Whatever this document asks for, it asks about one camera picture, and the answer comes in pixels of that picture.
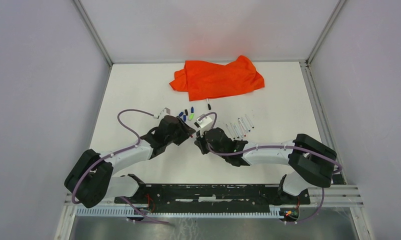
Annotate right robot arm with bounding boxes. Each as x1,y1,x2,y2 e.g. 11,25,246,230
195,127,343,204

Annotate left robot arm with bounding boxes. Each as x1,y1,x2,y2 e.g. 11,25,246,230
64,115,196,208

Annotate black capped white pen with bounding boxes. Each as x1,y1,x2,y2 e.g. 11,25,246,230
225,124,237,140

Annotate blue capped pen left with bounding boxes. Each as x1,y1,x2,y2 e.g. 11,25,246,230
234,124,244,139

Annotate black pen near cloth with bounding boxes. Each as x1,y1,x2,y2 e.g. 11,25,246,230
206,98,212,111

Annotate orange cloth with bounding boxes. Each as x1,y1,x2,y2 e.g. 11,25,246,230
169,55,265,101

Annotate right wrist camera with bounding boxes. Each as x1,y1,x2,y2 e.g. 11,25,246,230
194,116,214,131

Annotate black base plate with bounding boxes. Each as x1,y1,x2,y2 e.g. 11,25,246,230
128,183,311,214

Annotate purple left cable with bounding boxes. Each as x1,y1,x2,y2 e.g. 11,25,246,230
70,108,171,226

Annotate aluminium frame rail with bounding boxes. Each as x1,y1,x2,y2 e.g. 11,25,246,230
64,183,364,208

